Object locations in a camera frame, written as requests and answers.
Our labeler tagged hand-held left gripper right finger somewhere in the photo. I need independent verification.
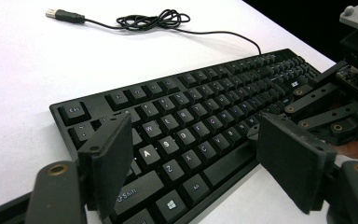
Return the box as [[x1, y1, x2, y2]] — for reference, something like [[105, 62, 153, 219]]
[[256, 111, 338, 216]]

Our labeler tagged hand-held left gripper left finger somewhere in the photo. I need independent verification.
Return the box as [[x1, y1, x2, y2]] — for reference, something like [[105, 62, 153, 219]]
[[77, 112, 135, 220]]

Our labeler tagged black computer keyboard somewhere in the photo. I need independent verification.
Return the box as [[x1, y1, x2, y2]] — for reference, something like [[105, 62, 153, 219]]
[[48, 48, 323, 224]]

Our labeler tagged black keyboard cable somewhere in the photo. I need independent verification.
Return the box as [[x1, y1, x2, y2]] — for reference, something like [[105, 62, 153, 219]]
[[45, 8, 263, 56]]

